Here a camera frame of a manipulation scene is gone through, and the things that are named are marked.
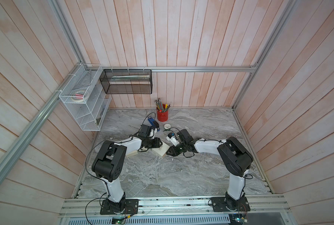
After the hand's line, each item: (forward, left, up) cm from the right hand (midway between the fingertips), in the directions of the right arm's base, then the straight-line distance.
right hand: (168, 151), depth 94 cm
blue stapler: (+23, +12, +3) cm, 26 cm away
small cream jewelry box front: (-4, +24, +4) cm, 24 cm away
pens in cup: (+31, +7, +16) cm, 35 cm away
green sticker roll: (+21, +1, 0) cm, 21 cm away
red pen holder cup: (+27, +4, +5) cm, 28 cm away
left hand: (+4, +6, +1) cm, 8 cm away
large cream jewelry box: (0, +4, +2) cm, 4 cm away
